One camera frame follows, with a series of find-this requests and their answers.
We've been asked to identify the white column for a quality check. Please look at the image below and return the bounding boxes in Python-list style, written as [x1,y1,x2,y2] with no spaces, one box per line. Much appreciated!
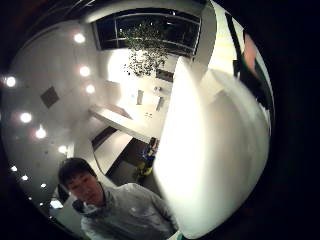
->
[192,0,218,73]

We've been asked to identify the hanging green plant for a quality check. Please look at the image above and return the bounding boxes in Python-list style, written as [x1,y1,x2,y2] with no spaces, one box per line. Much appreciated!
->
[120,22,172,78]

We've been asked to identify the yellow object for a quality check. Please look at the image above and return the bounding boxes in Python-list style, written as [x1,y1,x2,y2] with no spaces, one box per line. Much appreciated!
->
[133,146,158,178]

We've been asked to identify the white counter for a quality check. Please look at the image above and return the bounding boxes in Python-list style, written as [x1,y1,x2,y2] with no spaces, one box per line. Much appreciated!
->
[88,103,164,145]

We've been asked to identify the group of ceiling spot lamps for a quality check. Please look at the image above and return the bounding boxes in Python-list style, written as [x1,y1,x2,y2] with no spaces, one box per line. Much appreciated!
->
[3,31,98,201]

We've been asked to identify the the person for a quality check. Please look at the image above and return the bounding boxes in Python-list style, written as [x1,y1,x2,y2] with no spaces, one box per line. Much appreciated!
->
[58,157,181,240]

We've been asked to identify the dark square ceiling vent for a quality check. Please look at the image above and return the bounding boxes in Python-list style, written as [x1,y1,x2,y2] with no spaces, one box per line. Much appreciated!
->
[39,85,61,110]

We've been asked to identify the dark window with frame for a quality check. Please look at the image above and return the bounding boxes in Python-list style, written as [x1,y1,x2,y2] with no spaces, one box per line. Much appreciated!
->
[94,7,202,57]

